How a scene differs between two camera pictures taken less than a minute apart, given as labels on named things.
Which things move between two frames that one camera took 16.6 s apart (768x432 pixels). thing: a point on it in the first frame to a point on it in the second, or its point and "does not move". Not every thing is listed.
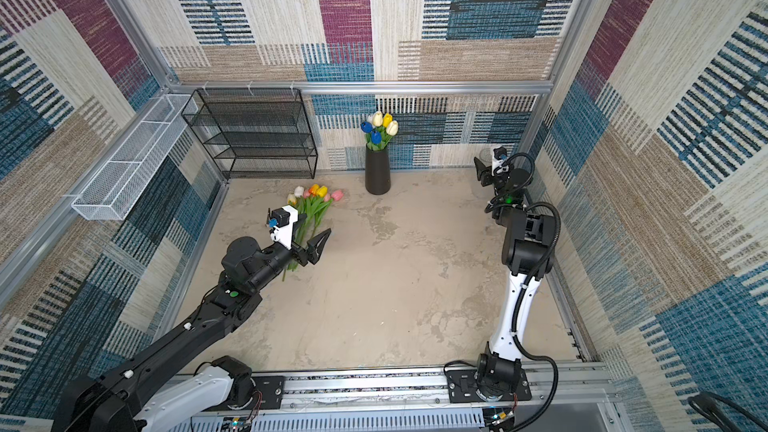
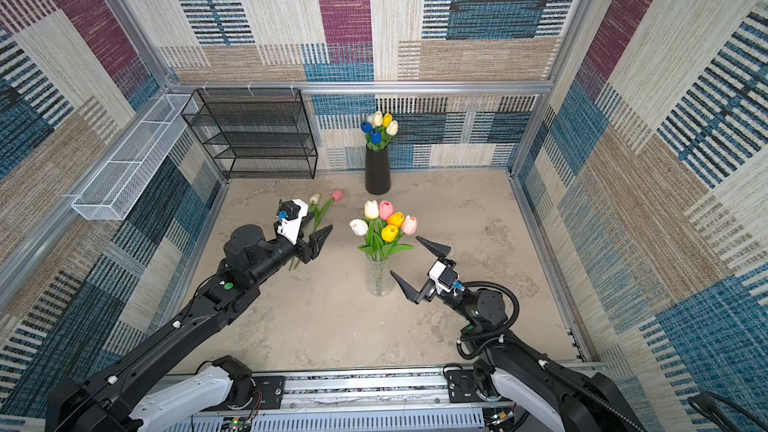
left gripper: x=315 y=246 does not move
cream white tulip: x=392 y=128 does not move
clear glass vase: x=485 y=193 to x=380 y=276
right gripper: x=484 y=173 to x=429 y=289
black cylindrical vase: x=377 y=170 does not move
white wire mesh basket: x=136 y=159 does not move
